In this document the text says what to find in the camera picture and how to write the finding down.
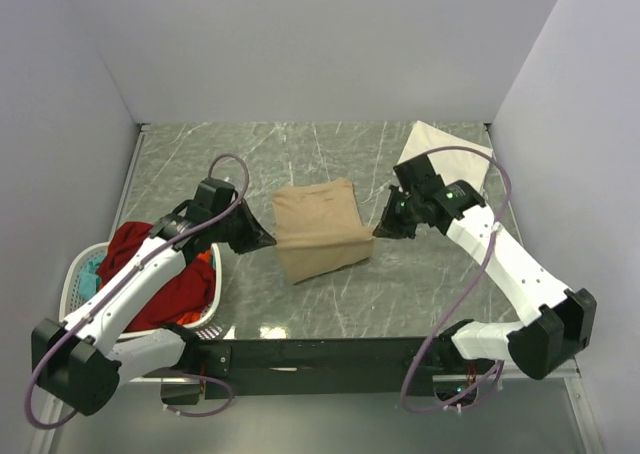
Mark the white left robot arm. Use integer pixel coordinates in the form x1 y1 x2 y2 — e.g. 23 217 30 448
28 178 276 416

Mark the red t shirt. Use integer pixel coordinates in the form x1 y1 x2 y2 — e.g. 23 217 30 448
98 221 191 333

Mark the teal t shirt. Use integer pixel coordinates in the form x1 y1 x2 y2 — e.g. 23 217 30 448
77 257 104 301

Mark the white perforated laundry basket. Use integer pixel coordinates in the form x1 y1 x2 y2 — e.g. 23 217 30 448
58 243 222 330

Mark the beige t shirt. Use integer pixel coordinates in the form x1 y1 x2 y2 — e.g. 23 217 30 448
272 178 374 284

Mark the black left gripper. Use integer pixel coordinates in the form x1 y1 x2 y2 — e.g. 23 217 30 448
210 197 275 255

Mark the folded white t shirt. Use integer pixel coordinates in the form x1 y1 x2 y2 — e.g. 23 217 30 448
397 121 493 193

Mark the orange t shirt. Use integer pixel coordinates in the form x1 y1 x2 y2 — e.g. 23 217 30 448
176 251 218 325

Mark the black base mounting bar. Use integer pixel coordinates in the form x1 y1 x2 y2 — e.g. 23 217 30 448
169 337 423 396

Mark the aluminium frame rail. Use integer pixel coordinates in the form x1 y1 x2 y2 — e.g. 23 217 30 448
52 337 581 385

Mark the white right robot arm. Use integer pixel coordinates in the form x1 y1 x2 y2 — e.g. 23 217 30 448
373 154 597 380

